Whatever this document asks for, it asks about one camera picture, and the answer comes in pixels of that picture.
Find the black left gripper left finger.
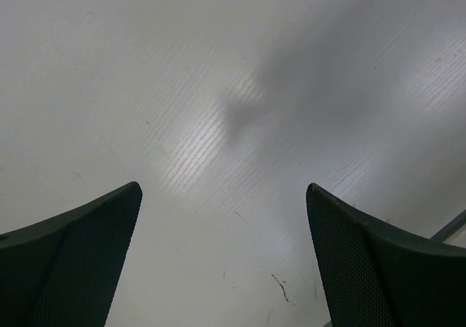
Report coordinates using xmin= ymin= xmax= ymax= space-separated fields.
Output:
xmin=1 ymin=181 xmax=142 ymax=326

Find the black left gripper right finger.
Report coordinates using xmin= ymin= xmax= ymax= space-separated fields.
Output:
xmin=306 ymin=184 xmax=465 ymax=326

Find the aluminium table edge rail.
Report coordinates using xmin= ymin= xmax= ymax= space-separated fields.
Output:
xmin=431 ymin=211 xmax=466 ymax=243

